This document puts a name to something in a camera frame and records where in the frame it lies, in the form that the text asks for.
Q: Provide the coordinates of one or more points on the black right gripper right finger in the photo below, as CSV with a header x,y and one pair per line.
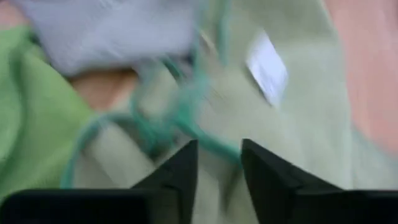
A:
x,y
295,199

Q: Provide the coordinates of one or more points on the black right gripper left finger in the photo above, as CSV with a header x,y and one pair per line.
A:
x,y
161,202

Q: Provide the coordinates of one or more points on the pale green microfiber towel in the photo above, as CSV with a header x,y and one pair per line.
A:
x,y
311,140

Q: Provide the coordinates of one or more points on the bright green microfiber towel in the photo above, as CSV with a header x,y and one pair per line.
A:
x,y
31,109

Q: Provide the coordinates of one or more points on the grey waffle microfiber towel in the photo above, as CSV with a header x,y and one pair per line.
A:
x,y
109,31

